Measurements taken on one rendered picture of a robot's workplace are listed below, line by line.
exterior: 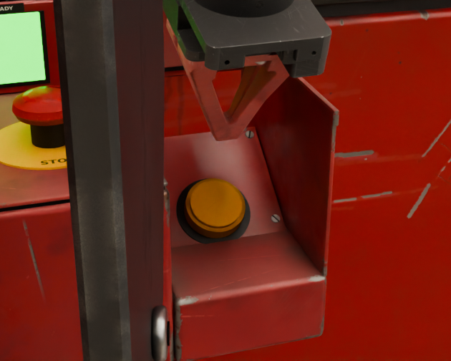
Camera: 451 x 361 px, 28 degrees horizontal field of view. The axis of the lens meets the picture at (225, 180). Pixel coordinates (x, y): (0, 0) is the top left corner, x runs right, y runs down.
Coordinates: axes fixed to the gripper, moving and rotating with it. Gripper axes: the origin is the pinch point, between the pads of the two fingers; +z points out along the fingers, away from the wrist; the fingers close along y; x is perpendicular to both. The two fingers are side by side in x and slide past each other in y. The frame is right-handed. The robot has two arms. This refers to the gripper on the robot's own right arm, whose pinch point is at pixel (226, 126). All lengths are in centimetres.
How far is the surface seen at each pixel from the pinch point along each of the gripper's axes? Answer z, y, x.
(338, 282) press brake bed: 34.3, 14.3, -19.2
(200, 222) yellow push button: 6.4, -1.2, 1.6
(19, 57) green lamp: 0.5, 10.0, 10.7
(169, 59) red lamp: 1.6, 9.6, 0.9
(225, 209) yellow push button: 6.0, -0.8, -0.2
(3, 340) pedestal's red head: 6.5, -7.5, 14.3
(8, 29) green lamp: -1.3, 10.5, 11.2
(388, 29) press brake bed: 9.1, 21.2, -22.3
